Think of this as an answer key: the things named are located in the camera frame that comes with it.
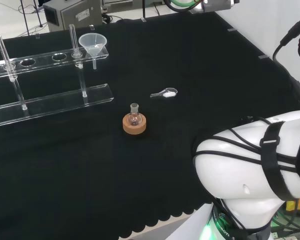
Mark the translucent plastic funnel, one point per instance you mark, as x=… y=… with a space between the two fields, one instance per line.
x=93 y=45

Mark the clear acrylic funnel stand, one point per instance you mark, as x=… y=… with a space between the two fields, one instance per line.
x=52 y=103

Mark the small glass round-bottom flask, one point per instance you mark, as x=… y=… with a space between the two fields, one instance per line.
x=134 y=118

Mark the black table cloth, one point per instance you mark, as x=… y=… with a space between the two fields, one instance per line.
x=165 y=62

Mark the clear tape strip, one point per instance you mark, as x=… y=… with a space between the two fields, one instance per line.
x=91 y=26
x=231 y=30
x=142 y=19
x=37 y=36
x=263 y=57

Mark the grey metal control box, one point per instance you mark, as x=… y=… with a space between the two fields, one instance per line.
x=70 y=15

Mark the black tripod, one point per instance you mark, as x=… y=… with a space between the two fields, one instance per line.
x=27 y=15

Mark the yellow stop button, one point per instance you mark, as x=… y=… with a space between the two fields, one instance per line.
x=297 y=206

